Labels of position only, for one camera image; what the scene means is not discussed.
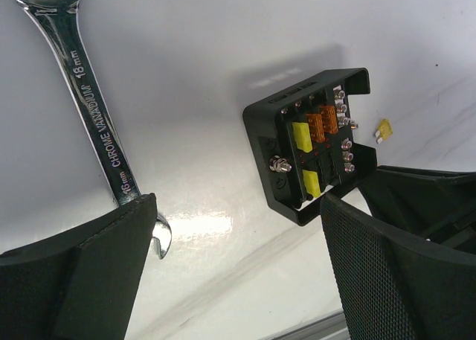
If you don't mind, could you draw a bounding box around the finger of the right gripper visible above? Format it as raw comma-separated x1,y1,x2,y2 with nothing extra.
358,166,475,247

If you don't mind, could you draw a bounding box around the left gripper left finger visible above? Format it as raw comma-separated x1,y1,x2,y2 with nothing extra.
1,193,157,339

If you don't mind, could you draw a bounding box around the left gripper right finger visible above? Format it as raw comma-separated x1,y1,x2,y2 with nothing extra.
321,194,475,339

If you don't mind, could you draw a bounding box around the yellow blade fuse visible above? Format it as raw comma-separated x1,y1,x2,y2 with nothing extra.
303,170,321,199
292,122,312,153
374,118,393,144

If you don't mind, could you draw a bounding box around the black fuse box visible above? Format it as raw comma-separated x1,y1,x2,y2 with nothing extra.
242,68,377,226

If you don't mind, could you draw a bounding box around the orange blade fuse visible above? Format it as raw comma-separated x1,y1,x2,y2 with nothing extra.
306,113,326,143
319,105,339,135

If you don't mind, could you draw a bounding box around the silver combination wrench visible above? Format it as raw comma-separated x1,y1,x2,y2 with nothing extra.
0,0,173,261

